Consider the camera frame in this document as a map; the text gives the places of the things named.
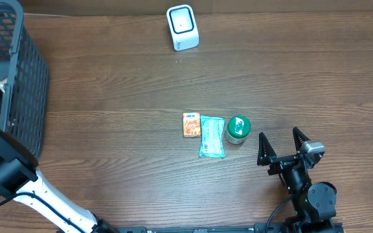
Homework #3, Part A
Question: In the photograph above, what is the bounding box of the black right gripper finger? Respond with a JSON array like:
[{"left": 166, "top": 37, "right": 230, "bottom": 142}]
[
  {"left": 293, "top": 127, "right": 310, "bottom": 151},
  {"left": 257, "top": 132, "right": 277, "bottom": 166}
]

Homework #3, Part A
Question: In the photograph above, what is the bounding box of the green lid jar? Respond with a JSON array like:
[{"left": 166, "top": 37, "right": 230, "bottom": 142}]
[{"left": 225, "top": 115, "right": 251, "bottom": 144}]

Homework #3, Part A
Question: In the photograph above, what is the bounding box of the teal tissue pack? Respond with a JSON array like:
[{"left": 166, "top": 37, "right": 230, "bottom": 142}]
[{"left": 199, "top": 115, "right": 225, "bottom": 158}]

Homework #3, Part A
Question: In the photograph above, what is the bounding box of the orange Kleenex tissue pack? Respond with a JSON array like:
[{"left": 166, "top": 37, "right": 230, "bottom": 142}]
[{"left": 183, "top": 113, "right": 201, "bottom": 137}]

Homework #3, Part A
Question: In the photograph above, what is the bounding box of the beige brown snack pouch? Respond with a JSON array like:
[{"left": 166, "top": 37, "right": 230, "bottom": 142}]
[{"left": 0, "top": 78, "right": 8, "bottom": 93}]

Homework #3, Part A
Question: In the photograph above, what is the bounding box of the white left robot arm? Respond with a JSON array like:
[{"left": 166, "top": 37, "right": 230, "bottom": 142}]
[{"left": 0, "top": 130, "right": 117, "bottom": 232}]

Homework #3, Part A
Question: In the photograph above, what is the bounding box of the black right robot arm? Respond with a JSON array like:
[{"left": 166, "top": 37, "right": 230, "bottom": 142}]
[{"left": 257, "top": 128, "right": 344, "bottom": 233}]

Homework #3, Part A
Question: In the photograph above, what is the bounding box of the white barcode scanner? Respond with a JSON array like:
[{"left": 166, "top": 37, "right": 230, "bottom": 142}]
[{"left": 166, "top": 4, "right": 199, "bottom": 51}]

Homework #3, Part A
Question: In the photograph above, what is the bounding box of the grey plastic mesh basket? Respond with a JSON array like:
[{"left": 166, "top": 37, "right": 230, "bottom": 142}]
[{"left": 0, "top": 0, "right": 50, "bottom": 158}]

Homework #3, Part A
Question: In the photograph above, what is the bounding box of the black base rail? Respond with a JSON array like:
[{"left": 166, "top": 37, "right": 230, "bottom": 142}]
[{"left": 116, "top": 223, "right": 345, "bottom": 233}]

